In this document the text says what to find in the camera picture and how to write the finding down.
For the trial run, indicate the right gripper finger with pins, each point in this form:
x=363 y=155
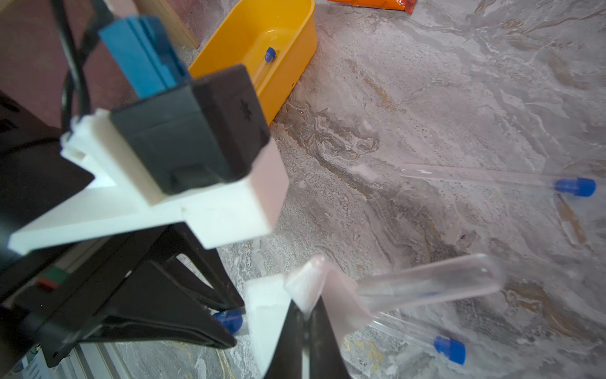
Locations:
x=325 y=359
x=286 y=362

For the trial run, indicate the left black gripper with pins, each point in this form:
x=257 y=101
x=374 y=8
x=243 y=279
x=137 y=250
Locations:
x=35 y=179

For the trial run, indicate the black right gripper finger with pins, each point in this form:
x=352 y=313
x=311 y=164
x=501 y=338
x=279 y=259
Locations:
x=152 y=303
x=198 y=270

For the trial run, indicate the orange snack bag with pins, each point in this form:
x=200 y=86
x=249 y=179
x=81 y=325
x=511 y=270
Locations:
x=398 y=5

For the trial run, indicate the wooden shelf unit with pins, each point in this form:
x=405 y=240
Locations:
x=176 y=29

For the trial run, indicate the test tube blue cap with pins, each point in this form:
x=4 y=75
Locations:
x=421 y=334
x=454 y=279
x=563 y=184
x=264 y=67

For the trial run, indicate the yellow plastic tray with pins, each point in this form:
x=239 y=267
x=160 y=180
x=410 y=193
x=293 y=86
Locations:
x=246 y=34

